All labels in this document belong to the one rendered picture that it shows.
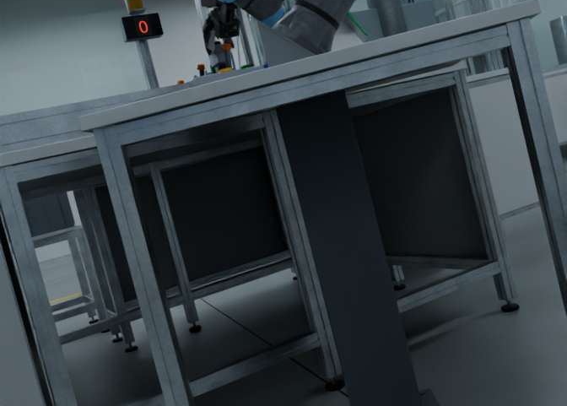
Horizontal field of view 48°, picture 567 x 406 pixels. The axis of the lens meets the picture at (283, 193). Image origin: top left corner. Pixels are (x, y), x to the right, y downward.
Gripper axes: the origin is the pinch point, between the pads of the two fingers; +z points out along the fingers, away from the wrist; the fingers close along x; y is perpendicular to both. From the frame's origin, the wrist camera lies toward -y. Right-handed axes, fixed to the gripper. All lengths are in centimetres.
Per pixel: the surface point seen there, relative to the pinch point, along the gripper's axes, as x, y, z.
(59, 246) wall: 43, -636, 847
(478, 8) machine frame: 165, -42, 32
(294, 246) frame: -2, 65, 24
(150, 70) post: -18.8, -8.3, 10.3
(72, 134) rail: -53, 27, -1
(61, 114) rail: -54, 23, -4
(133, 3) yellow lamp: -19.9, -20.7, -6.8
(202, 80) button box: -17.3, 27.0, -10.4
